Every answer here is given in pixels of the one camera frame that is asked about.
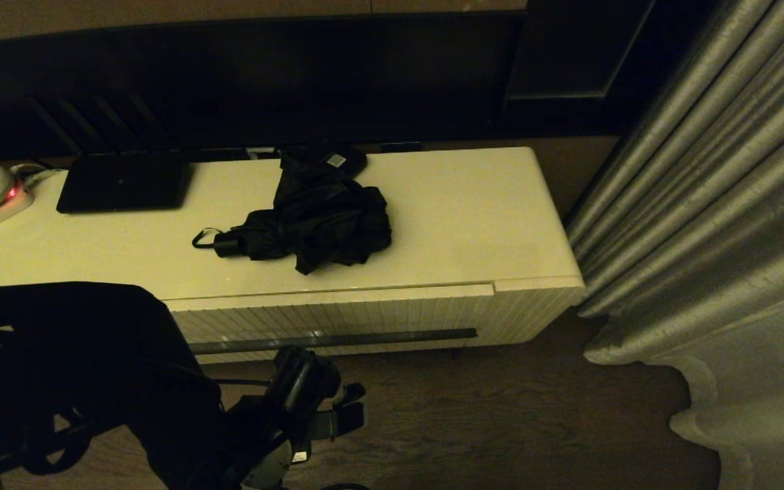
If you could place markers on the black television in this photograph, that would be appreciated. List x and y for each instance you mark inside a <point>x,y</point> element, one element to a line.
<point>263,82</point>

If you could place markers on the white sheer curtain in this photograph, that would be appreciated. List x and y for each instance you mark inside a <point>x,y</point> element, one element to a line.
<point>773,422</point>

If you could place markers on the cream fluted drawer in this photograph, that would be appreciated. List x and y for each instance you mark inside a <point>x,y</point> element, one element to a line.
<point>331,309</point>

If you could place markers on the white low cabinet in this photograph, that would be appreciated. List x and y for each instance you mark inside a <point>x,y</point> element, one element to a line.
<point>467,218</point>

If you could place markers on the small black square box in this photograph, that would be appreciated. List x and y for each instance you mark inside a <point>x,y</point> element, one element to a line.
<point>348,162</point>

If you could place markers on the white power strip red light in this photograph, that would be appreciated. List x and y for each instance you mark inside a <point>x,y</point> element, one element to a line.
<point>7,207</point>

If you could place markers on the black umbrella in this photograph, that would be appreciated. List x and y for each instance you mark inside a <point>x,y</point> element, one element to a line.
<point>324,224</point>

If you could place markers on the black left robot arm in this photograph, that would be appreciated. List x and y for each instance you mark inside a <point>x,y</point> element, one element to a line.
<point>58,354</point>

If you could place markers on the black flat set-top box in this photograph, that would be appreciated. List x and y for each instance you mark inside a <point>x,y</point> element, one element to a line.
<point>123,184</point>

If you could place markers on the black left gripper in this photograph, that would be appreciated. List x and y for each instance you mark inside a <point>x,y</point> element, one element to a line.
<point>283,442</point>

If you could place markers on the grey textured curtain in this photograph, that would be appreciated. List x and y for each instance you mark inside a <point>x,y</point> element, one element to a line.
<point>705,170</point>

